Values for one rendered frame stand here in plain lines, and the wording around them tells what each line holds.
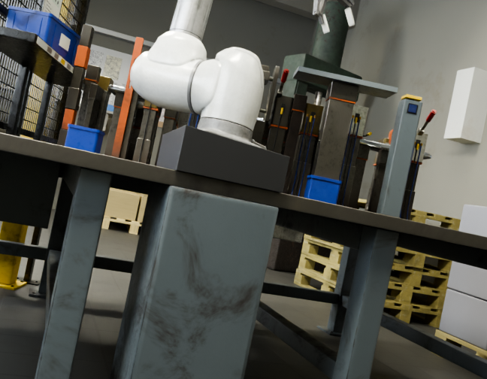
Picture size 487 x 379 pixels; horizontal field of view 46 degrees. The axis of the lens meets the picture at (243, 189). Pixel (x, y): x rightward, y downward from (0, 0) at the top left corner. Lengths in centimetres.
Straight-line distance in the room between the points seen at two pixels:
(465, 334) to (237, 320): 210
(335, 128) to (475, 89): 313
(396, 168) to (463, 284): 145
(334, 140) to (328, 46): 427
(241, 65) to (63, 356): 88
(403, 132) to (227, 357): 108
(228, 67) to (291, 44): 722
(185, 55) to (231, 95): 19
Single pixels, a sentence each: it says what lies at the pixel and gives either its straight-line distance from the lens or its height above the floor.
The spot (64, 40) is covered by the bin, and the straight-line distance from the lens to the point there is 231.
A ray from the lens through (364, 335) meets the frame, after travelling 177.
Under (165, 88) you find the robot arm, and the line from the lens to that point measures 164.
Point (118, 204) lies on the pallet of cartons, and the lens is 665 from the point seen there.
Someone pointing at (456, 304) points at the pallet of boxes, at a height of 32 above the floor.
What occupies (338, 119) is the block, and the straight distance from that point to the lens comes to 212.
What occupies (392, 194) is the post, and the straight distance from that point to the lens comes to 216.
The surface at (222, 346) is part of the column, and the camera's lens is 154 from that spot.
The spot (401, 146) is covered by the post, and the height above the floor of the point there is 97.
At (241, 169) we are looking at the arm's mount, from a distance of 147.
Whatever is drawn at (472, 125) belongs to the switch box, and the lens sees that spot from 512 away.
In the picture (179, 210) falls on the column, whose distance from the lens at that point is 144.
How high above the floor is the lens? 67
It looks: 1 degrees up
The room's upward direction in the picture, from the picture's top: 12 degrees clockwise
